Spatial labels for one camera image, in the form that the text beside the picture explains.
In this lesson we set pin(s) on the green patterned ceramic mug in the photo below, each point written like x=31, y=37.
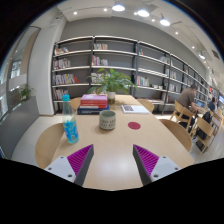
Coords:
x=107, y=120

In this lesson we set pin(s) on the ceiling lights group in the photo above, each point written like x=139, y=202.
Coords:
x=118, y=7

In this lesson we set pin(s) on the grey bookshelf unit with books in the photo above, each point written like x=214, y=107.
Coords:
x=115, y=60

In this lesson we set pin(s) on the pink book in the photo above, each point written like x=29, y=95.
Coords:
x=94, y=97

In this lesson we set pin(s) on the person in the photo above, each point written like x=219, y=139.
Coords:
x=212, y=105
x=186, y=98

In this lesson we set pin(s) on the dark blue book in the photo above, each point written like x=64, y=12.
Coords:
x=93, y=110

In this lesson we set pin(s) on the green potted plant white pot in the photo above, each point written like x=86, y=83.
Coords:
x=111, y=81

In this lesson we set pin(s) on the flat round red coaster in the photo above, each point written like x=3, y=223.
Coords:
x=134, y=125

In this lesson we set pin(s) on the small potted plant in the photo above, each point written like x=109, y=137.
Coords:
x=25, y=93

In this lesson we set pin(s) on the clear drink bottle teal cap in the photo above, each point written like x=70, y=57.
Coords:
x=70, y=130

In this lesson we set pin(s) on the slatted wooden chairs group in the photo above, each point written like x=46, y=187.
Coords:
x=203, y=128

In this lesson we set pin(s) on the round-backed wooden chair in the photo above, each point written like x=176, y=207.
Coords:
x=75, y=103
x=146, y=105
x=46, y=143
x=176, y=131

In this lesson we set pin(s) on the white book with patterned cover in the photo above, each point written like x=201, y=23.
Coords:
x=135, y=109

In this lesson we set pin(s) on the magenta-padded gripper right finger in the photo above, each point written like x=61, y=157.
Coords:
x=163, y=166

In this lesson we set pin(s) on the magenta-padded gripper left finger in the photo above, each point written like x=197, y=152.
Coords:
x=60, y=166

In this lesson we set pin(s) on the red book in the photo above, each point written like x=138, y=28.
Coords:
x=94, y=103

